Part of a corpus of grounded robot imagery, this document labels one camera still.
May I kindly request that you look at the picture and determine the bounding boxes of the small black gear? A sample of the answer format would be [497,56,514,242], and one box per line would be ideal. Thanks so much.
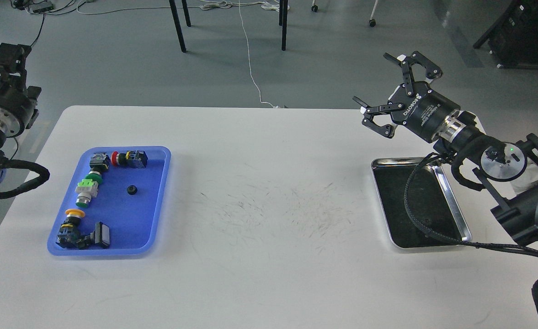
[126,185,138,195]

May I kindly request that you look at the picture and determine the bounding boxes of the grey black switch block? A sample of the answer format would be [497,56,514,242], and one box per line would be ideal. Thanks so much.
[89,152,111,173]

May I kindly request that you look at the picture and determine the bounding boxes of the black square button switch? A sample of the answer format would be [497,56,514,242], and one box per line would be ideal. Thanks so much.
[76,222,111,249]

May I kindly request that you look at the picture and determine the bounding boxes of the white cable on floor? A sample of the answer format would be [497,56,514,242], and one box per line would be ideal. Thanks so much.
[200,0,292,109]

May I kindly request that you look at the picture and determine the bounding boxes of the black table legs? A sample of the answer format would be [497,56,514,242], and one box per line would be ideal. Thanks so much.
[168,0,289,53]

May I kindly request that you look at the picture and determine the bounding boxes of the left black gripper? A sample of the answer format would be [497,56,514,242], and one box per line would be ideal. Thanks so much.
[0,43,41,138]

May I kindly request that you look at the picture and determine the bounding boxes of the black cabinet in corner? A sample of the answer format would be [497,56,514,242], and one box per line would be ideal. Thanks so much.
[472,0,538,69]

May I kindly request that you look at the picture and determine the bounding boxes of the green push button switch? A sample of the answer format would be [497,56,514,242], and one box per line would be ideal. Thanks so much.
[75,170,103,208]

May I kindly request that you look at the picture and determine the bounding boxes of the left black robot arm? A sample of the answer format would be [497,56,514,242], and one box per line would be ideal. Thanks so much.
[0,43,50,200]

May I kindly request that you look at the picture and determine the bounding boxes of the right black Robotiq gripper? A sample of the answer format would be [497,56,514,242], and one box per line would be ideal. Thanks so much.
[353,51,460,142]

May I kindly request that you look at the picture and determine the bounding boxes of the red emergency stop button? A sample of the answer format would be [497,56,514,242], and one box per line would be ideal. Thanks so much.
[111,150,148,169]

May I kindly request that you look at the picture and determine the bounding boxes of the black cable on floor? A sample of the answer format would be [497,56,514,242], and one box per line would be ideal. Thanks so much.
[11,0,86,46]

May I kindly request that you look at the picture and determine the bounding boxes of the yellow push button switch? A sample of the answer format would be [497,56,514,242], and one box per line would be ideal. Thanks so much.
[55,208,86,249]

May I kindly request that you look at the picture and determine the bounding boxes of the blue plastic tray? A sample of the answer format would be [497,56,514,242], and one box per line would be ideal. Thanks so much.
[47,146,172,256]

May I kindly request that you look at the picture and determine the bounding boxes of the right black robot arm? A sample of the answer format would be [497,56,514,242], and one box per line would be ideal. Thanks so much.
[353,51,538,313]

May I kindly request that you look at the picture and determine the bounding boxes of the silver metal tray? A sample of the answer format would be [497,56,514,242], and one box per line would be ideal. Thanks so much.
[371,158,472,252]

